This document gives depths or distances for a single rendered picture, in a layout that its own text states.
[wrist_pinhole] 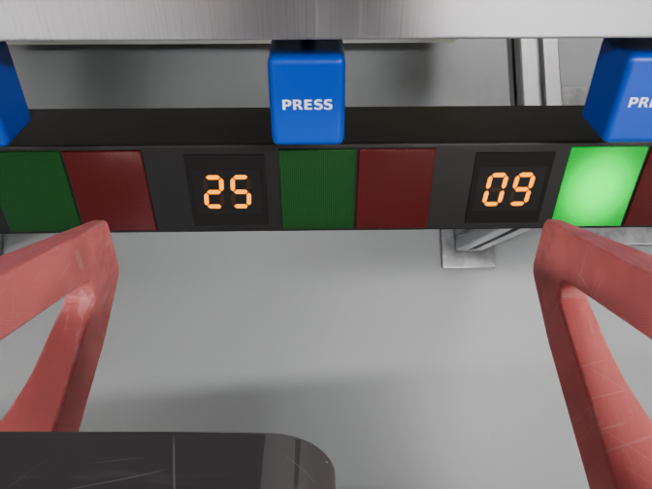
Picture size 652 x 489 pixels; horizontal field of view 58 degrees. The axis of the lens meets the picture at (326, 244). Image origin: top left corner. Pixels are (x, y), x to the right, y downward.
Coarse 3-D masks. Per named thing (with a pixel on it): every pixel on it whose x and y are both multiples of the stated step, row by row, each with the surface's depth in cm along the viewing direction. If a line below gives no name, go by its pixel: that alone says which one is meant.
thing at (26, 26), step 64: (0, 0) 16; (64, 0) 16; (128, 0) 16; (192, 0) 16; (256, 0) 16; (320, 0) 16; (384, 0) 16; (448, 0) 16; (512, 0) 16; (576, 0) 16; (640, 0) 16
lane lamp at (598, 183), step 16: (576, 160) 22; (592, 160) 22; (608, 160) 22; (624, 160) 22; (640, 160) 22; (576, 176) 23; (592, 176) 23; (608, 176) 23; (624, 176) 23; (560, 192) 23; (576, 192) 23; (592, 192) 23; (608, 192) 23; (624, 192) 23; (560, 208) 24; (576, 208) 24; (592, 208) 24; (608, 208) 24; (624, 208) 24; (576, 224) 24; (592, 224) 24; (608, 224) 24
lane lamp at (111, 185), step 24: (72, 168) 22; (96, 168) 22; (120, 168) 22; (144, 168) 22; (96, 192) 23; (120, 192) 23; (144, 192) 23; (96, 216) 23; (120, 216) 23; (144, 216) 24
